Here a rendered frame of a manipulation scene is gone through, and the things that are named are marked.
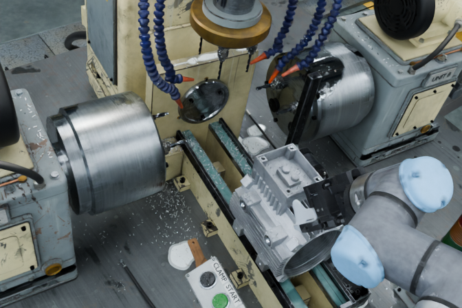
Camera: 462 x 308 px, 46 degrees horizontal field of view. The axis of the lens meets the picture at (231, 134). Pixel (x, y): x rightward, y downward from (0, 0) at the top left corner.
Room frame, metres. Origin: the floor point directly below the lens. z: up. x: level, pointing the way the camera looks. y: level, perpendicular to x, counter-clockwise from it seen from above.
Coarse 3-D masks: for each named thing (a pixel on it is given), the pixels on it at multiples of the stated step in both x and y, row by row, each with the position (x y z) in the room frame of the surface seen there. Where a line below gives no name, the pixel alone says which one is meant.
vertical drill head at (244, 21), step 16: (208, 0) 1.02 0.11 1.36; (224, 0) 0.99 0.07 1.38; (240, 0) 0.99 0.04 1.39; (256, 0) 1.06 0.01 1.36; (192, 16) 0.98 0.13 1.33; (208, 16) 0.98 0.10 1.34; (224, 16) 0.97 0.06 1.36; (240, 16) 0.98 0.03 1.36; (256, 16) 1.00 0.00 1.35; (208, 32) 0.94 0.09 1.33; (224, 32) 0.95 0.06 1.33; (240, 32) 0.96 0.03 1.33; (256, 32) 0.97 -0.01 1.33; (224, 48) 0.95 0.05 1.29; (240, 48) 0.95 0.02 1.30; (256, 48) 1.01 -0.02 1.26
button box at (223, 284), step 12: (204, 264) 0.56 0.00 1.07; (216, 264) 0.56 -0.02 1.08; (192, 276) 0.54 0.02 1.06; (216, 276) 0.54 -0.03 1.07; (192, 288) 0.52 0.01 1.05; (204, 288) 0.51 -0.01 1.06; (216, 288) 0.52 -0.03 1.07; (228, 288) 0.52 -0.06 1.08; (204, 300) 0.49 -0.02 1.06; (228, 300) 0.49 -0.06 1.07; (240, 300) 0.50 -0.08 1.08
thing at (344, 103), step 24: (336, 48) 1.22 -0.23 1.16; (312, 72) 1.10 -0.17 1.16; (336, 72) 1.13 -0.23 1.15; (360, 72) 1.17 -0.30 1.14; (288, 96) 1.13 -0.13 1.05; (336, 96) 1.08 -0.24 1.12; (360, 96) 1.12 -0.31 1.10; (288, 120) 1.11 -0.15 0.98; (312, 120) 1.05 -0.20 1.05; (336, 120) 1.07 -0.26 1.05; (360, 120) 1.13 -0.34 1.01
